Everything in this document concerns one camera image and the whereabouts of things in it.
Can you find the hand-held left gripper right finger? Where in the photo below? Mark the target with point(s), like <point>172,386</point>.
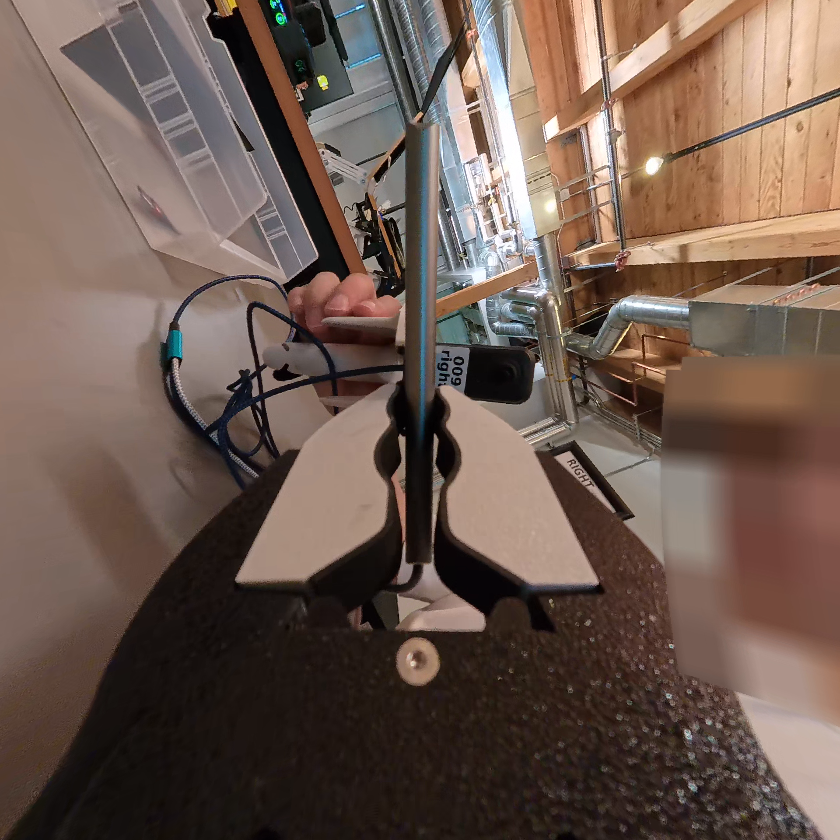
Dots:
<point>518,518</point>

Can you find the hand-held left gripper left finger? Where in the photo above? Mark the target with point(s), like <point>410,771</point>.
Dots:
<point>321,518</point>

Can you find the grey usb hub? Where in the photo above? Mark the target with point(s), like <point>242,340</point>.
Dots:
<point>420,262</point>

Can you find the clear plastic bin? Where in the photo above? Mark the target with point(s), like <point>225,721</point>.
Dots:
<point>197,216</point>

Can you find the person's right hand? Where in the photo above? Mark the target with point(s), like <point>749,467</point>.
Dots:
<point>341,302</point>

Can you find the black framed sign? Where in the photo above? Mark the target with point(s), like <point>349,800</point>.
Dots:
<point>590,479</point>

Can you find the silver elbow duct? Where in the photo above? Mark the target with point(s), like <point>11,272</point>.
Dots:
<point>630,315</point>

